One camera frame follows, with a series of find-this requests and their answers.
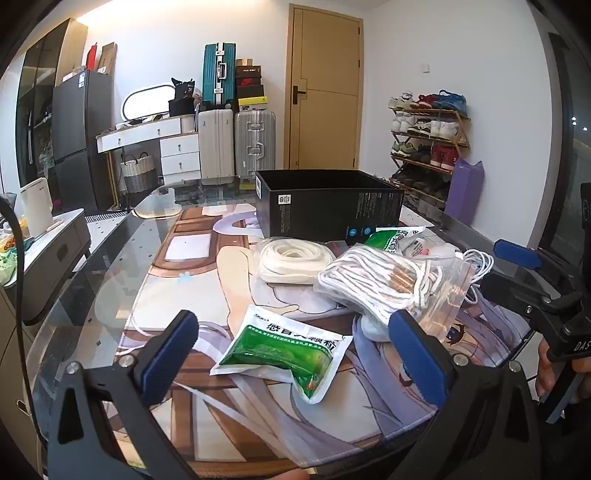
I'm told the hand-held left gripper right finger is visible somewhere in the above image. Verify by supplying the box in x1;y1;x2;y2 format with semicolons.
388;309;543;480

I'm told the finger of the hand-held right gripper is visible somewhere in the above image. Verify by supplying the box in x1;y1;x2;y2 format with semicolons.
493;239;583;301
480;270;561;333

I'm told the white electric kettle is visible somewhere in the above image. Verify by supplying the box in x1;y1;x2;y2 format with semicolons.
19;178;54;238

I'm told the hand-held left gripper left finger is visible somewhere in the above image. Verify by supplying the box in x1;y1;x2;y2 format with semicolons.
46;310;200;480

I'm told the black cardboard box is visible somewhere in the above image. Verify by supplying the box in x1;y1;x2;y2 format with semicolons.
255;168;406;245

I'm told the white vanity desk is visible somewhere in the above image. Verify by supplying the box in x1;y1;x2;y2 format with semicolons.
95;115;201;188

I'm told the teal suitcase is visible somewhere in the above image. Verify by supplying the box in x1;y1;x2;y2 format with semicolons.
202;42;237;110

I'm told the cream suitcase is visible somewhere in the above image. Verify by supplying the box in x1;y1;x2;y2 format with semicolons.
198;107;235;181

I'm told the tall black cabinet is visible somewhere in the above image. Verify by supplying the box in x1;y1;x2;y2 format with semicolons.
16;18;88;185

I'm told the stack of shoe boxes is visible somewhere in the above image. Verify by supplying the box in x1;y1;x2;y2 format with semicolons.
235;58;269;112

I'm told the purple bag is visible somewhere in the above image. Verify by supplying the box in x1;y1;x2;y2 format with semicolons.
444;157;485;227

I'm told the silver suitcase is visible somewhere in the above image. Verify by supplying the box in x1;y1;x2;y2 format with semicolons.
234;110;277;176

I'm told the black handbag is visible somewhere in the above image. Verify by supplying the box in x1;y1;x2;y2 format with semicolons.
168;77;198;117

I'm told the brown cardboard sheet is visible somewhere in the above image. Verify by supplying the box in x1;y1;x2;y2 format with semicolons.
99;42;118;77

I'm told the wooden shoe rack with shoes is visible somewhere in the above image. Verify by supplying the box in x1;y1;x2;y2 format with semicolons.
388;90;472;208

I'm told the woven laundry basket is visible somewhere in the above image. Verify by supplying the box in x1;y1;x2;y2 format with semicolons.
120;154;160;195

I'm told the bagged cream rope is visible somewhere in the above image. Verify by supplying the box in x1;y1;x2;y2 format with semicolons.
256;236;340;284

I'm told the dark grey fridge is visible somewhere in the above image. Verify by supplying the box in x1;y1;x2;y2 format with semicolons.
51;69;114;213

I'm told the green and white sachet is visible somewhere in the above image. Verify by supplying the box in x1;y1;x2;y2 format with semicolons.
210;305;354;404
362;226;428;254

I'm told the bagged white cord bundle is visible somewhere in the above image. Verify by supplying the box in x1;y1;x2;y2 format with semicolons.
316;244;476;333

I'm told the person's right hand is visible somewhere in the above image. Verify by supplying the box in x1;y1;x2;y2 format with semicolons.
536;337;571;404

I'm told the printed cartoon desk mat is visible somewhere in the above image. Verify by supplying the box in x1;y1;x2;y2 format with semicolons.
113;203;532;476

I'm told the oval white-framed mirror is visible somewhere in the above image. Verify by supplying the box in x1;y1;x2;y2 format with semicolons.
121;79;176;121

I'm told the white charging cable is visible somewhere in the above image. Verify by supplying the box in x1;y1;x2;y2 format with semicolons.
455;248;496;305

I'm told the tan wooden door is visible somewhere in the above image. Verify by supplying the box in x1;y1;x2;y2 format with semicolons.
283;4;363;171

